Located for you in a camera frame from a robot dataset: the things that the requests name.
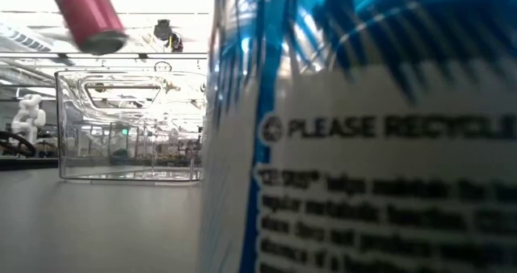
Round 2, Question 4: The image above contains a Celsius Arctic Vibe can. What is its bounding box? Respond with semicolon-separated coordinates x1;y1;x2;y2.
196;0;517;273

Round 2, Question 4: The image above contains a black curved hose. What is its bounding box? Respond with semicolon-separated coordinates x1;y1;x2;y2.
0;130;37;158

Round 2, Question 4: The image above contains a white and red soda can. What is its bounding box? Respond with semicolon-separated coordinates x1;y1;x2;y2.
42;0;129;57

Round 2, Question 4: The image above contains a black table frame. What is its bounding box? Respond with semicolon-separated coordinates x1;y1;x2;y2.
0;156;61;172

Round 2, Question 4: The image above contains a black overhead camera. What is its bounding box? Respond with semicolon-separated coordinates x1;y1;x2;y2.
153;19;185;54

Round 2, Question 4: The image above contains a clear plastic bin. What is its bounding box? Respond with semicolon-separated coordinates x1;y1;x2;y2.
54;69;208;184

